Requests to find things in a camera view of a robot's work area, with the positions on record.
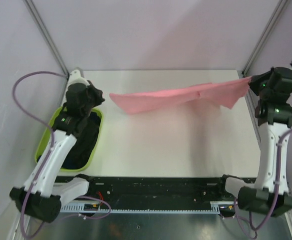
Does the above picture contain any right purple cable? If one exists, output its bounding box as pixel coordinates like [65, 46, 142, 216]
[234, 125, 292, 238]

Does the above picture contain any purple cable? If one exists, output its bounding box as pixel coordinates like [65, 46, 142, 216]
[234, 125, 292, 238]
[12, 71, 112, 238]

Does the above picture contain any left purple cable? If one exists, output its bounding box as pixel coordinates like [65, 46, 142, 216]
[12, 71, 112, 238]

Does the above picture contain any black t shirt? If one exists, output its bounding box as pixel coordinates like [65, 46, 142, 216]
[62, 111, 101, 170]

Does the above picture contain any left aluminium frame post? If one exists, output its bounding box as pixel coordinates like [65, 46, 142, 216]
[23, 0, 69, 76]

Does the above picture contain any white slotted cable duct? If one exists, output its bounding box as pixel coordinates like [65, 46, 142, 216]
[60, 201, 234, 214]

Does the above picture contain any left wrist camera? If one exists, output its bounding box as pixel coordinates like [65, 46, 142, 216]
[67, 68, 89, 86]

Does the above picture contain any aluminium frame post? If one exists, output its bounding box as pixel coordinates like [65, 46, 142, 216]
[241, 0, 291, 77]
[23, 0, 69, 76]

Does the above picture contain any green plastic basket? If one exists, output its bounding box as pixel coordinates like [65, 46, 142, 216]
[34, 107, 104, 173]

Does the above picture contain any pink t shirt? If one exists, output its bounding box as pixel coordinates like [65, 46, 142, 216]
[109, 77, 252, 114]

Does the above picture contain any right aluminium frame post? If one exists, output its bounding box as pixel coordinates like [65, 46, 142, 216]
[241, 0, 291, 77]

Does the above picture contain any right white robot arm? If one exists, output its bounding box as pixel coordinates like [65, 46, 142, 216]
[216, 67, 292, 217]

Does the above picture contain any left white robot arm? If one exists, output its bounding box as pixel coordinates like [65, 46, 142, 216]
[9, 79, 104, 223]

